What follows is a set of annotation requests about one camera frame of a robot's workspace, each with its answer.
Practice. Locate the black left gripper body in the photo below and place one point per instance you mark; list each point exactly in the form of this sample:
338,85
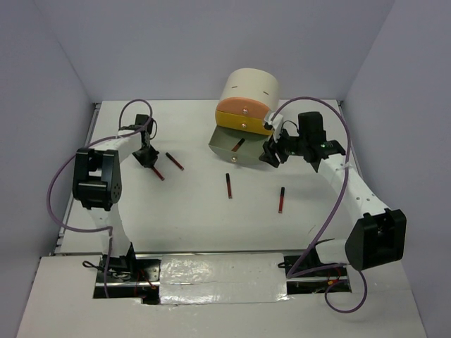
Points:
146,155

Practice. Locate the cream round drawer cabinet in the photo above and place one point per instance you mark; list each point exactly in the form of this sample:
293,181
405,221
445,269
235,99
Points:
254,84

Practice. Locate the orange top drawer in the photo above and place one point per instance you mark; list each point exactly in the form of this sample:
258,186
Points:
243,106

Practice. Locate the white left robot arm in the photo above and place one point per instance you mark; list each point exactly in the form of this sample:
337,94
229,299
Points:
97,185

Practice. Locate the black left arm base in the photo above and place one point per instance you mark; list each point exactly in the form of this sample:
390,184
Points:
127,277

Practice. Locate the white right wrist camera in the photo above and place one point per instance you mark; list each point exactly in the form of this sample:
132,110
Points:
273,122

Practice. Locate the red lip gloss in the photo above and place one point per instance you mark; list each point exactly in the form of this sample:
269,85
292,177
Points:
174,161
228,185
281,200
158,174

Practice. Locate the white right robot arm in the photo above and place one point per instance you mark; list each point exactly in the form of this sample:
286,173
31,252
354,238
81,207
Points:
378,232

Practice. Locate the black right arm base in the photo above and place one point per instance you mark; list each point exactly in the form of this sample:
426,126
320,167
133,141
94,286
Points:
321,274

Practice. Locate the silver foil covered panel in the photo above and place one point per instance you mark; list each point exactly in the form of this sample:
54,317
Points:
222,279

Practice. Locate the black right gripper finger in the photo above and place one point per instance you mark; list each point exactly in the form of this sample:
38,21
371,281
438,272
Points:
272,144
270,158

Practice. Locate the yellow drawer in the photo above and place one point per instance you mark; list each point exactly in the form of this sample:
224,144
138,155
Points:
241,122

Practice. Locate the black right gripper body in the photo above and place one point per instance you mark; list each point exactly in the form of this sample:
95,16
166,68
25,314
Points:
292,144

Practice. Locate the red lip gloss horizontal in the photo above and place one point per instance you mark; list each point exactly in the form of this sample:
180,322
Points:
238,145

